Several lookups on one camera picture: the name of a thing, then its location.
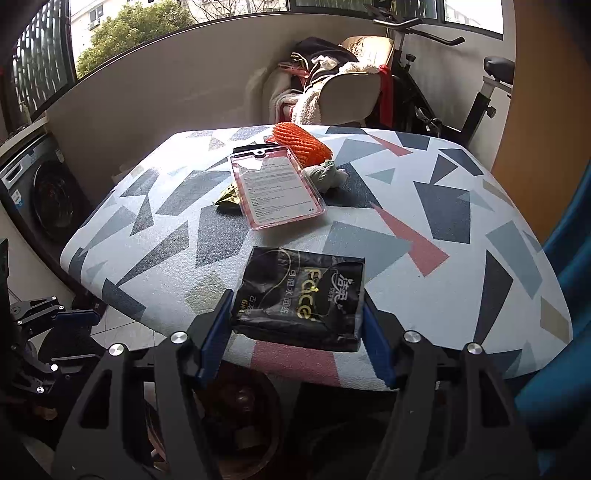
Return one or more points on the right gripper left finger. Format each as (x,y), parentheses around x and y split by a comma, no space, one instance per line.
(104,435)

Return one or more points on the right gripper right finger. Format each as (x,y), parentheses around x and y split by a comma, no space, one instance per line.
(454,417)

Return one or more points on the white green tissue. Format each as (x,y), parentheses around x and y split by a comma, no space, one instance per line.
(326,176)

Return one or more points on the orange foam fruit net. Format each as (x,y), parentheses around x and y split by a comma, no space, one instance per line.
(308,150)

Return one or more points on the grey washing machine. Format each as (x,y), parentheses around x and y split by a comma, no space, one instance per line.
(43,195)

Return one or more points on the geometric pattern table cover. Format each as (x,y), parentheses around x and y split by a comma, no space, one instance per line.
(446,249)

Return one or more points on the pink clear plastic package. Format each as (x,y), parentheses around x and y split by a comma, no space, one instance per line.
(273,189)

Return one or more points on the gold crumpled wrapper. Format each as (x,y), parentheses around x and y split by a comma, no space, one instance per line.
(229,201)

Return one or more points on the black exercise bike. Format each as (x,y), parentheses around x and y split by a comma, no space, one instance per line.
(456,56)

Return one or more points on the beige chair with clothes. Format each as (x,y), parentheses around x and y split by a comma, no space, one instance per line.
(323,83)

